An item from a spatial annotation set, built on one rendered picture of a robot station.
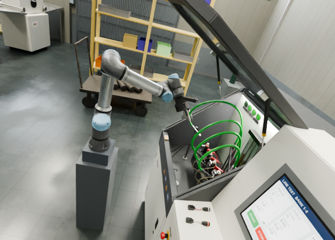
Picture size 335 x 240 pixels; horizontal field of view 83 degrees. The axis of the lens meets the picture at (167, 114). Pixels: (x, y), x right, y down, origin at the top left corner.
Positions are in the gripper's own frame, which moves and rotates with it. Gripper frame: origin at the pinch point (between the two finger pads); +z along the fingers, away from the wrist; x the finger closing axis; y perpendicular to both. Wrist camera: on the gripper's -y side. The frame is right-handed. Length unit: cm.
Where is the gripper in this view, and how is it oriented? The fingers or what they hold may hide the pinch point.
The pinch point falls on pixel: (191, 120)
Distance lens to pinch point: 139.1
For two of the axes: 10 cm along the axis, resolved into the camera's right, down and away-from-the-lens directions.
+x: -4.4, 1.3, -8.9
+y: -8.4, 3.0, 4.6
